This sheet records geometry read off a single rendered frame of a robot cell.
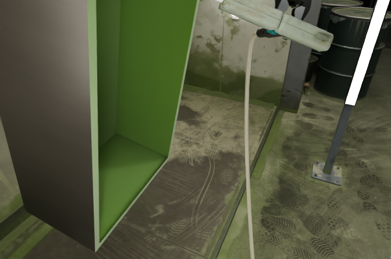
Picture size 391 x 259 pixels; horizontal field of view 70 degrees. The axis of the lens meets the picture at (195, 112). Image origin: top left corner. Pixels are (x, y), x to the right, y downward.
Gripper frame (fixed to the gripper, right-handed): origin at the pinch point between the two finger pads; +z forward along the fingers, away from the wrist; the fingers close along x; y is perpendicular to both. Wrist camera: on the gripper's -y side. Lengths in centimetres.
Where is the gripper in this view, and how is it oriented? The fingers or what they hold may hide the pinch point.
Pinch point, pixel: (281, 31)
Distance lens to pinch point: 81.5
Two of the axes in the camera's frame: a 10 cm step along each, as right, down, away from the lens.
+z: -3.4, 9.3, 1.5
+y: -1.8, -2.2, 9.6
